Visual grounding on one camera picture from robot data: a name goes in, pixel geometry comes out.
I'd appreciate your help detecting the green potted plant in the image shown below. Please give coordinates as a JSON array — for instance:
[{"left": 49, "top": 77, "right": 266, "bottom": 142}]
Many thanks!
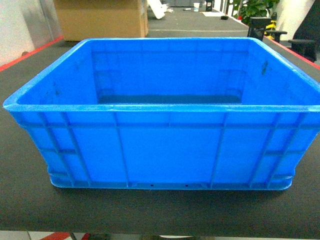
[{"left": 231, "top": 0, "right": 280, "bottom": 26}]

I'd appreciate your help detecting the large brown cardboard box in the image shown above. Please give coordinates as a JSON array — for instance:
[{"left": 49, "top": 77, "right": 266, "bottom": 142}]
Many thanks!
[{"left": 53, "top": 0, "right": 149, "bottom": 41}]

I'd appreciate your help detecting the large blue plastic crate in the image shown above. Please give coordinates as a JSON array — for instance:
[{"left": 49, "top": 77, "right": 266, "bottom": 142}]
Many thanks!
[{"left": 3, "top": 37, "right": 320, "bottom": 191}]

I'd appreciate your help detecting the black box on table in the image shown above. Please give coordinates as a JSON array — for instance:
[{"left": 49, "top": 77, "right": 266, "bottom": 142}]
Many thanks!
[{"left": 205, "top": 0, "right": 215, "bottom": 12}]

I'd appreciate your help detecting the black office chair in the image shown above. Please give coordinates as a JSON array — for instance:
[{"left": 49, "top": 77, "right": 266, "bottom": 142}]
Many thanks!
[{"left": 248, "top": 0, "right": 320, "bottom": 63}]

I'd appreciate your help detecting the white foam packing piece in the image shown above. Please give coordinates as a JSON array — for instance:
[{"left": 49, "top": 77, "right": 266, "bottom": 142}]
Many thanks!
[{"left": 147, "top": 0, "right": 168, "bottom": 20}]

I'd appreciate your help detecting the white paper cup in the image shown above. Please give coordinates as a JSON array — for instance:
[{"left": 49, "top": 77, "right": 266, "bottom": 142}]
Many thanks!
[{"left": 193, "top": 2, "right": 200, "bottom": 12}]

